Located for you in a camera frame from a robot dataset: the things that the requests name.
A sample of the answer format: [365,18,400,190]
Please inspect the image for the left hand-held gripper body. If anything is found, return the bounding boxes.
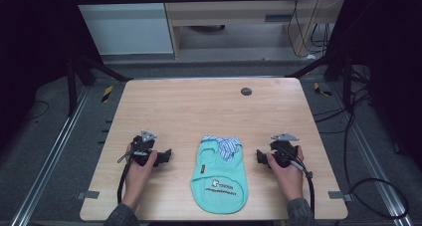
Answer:
[116,129,159,167]

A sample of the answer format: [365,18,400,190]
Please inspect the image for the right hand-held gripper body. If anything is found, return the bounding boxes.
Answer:
[270,131,307,172]

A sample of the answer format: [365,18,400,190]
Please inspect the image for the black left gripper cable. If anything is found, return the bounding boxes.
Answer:
[116,159,134,205]

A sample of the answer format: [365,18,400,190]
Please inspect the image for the black curtain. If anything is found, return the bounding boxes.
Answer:
[0,0,104,154]
[322,0,422,172]

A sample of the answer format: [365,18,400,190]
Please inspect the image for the grey table bracket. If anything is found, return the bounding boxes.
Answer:
[76,190,101,201]
[327,190,353,203]

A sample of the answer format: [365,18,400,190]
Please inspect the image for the black hanging desk cables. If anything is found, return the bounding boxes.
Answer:
[287,0,332,60]

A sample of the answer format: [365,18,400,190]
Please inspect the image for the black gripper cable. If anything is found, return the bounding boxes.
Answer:
[278,146,316,217]
[116,159,134,205]

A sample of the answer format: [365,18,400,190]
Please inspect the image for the aluminium floor rail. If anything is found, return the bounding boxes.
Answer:
[9,86,92,226]
[326,81,414,226]

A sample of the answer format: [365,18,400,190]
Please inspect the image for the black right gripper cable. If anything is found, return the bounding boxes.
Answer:
[278,146,316,217]

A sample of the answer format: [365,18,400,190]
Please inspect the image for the black metal stand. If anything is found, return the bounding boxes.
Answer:
[286,43,354,113]
[66,51,133,118]

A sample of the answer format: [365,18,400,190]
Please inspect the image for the person's left hand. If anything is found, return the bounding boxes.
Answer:
[121,142,159,205]

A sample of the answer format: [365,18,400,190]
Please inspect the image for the white cabinet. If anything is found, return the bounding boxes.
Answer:
[69,0,175,57]

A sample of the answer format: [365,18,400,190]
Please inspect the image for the teal pet shirt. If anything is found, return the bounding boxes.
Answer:
[189,134,250,215]

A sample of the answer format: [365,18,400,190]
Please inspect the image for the black floor cable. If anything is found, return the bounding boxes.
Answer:
[342,86,411,220]

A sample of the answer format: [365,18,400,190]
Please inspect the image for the person's right hand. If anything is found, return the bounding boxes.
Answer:
[266,145,306,202]

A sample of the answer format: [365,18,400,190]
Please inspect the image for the light wooden desk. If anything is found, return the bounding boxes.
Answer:
[160,0,349,59]

